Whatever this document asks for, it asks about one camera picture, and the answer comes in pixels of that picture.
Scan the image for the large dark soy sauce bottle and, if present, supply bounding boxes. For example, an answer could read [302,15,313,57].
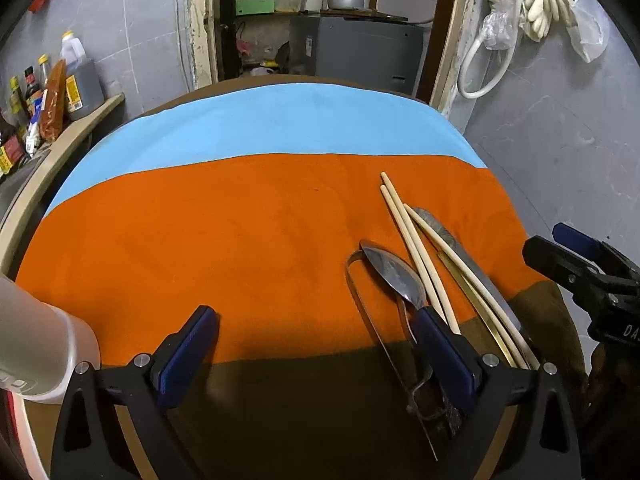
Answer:
[0,110,26,177]

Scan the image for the blue white packet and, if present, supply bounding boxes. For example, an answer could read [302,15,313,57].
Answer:
[25,104,44,155]

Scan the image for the slim yellow-capped sauce bottle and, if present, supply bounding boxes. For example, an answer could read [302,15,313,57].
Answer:
[8,76,29,131]

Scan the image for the white plastic utensil holder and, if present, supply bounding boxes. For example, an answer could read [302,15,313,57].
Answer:
[0,272,103,480]

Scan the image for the dark red-capped sauce bottle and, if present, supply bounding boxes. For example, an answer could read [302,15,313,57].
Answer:
[22,66,44,111]

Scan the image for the metal spoon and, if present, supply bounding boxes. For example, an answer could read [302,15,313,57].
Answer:
[359,240,436,376]

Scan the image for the clear yellow-capped bottle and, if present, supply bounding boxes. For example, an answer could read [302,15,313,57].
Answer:
[37,54,54,92]

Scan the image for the golden metal chopstick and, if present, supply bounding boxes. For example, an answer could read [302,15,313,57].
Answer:
[438,253,522,369]

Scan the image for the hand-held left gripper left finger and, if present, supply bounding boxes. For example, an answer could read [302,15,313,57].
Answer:
[50,304,221,480]

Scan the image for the white hose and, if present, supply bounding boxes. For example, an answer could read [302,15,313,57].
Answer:
[458,25,517,100]

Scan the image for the wooden door frame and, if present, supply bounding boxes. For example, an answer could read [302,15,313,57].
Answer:
[186,0,482,122]

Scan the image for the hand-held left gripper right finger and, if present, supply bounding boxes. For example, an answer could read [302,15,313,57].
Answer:
[411,305,584,480]

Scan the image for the grey cabinet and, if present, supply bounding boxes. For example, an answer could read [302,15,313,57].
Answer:
[289,12,426,97]

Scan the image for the blue orange brown striped cloth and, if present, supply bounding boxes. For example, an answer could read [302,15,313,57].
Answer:
[12,76,588,480]

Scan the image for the green box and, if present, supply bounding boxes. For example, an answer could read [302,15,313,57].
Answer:
[235,0,275,16]

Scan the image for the hanging pale rubber gloves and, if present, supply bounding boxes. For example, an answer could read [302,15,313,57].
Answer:
[520,0,577,44]

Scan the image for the clear plastic bag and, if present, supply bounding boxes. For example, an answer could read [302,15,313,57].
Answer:
[566,0,609,64]

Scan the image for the metal table knife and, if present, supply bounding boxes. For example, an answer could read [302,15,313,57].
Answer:
[414,207,536,361]

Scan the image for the large dark oil jug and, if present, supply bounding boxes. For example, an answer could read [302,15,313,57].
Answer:
[60,31,105,122]

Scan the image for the thin metal tongs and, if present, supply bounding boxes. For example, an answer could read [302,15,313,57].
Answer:
[345,249,463,462]

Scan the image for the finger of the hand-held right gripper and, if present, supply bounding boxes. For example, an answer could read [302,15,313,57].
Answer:
[552,222,640,281]
[522,235,617,307]

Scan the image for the pale wooden chopstick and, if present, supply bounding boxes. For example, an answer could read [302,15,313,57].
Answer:
[404,204,541,370]
[379,185,449,322]
[380,172,462,336]

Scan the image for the orange snack packet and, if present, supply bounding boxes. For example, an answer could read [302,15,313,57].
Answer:
[40,59,69,142]

